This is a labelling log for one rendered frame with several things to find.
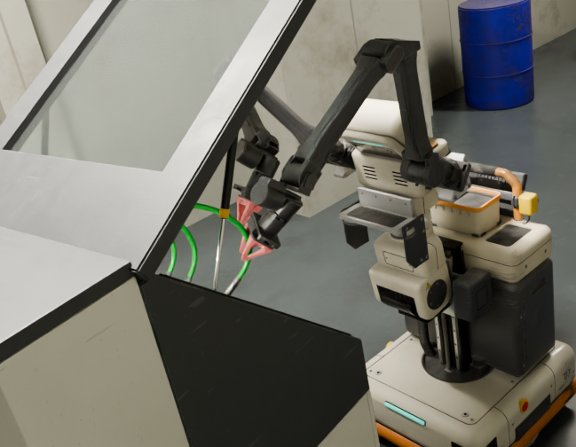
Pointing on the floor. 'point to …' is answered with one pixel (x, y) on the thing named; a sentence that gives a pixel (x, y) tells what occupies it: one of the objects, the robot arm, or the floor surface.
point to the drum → (496, 53)
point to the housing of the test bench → (72, 350)
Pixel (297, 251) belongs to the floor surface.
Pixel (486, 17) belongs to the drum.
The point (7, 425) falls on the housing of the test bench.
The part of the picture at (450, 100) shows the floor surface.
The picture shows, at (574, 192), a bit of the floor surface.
